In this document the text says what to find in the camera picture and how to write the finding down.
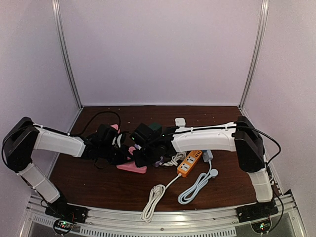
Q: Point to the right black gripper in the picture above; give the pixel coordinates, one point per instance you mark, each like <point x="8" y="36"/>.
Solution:
<point x="139" y="162"/>

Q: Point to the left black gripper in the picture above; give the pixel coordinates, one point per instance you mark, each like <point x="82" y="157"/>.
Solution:
<point x="124" y="155"/>

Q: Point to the purple power strip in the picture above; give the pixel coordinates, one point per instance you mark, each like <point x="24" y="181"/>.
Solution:
<point x="159" y="162"/>

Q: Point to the pink square plug adapter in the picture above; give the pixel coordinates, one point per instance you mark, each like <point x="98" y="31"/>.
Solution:
<point x="115" y="126"/>

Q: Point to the pink triangular socket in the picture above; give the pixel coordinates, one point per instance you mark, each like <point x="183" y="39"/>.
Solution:
<point x="130" y="165"/>

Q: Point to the dark green cube adapter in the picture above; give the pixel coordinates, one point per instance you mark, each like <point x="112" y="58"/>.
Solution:
<point x="156" y="127"/>

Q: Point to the white charger plug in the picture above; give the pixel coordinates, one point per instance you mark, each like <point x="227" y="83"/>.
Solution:
<point x="180" y="122"/>

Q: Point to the light blue power strip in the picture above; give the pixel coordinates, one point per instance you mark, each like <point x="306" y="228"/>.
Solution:
<point x="207" y="155"/>

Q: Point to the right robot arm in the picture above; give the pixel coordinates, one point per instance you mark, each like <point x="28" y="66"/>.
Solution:
<point x="240" y="137"/>

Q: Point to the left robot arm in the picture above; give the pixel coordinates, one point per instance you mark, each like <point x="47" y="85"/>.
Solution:
<point x="18" y="145"/>

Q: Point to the orange power strip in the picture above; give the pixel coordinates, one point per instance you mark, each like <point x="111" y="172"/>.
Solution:
<point x="186" y="166"/>

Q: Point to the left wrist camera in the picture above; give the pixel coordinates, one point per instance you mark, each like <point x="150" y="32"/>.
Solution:
<point x="106" y="135"/>

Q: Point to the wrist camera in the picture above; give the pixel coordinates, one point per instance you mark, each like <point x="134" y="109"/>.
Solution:
<point x="141" y="134"/>
<point x="106" y="135"/>

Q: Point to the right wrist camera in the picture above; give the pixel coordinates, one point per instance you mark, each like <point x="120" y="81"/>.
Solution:
<point x="141" y="134"/>

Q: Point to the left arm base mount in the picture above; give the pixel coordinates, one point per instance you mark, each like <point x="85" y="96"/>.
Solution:
<point x="62" y="210"/>

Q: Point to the aluminium front rail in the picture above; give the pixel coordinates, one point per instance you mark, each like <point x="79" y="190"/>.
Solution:
<point x="218" y="222"/>

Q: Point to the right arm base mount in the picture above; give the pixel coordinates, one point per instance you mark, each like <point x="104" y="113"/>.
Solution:
<point x="256" y="211"/>

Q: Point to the left aluminium post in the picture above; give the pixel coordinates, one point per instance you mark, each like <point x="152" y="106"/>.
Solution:
<point x="64" y="52"/>

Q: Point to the aluminium post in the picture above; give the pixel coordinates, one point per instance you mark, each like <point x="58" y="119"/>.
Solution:
<point x="263" y="18"/>
<point x="64" y="52"/>

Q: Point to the right aluminium post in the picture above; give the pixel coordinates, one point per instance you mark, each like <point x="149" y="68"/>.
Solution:
<point x="263" y="18"/>

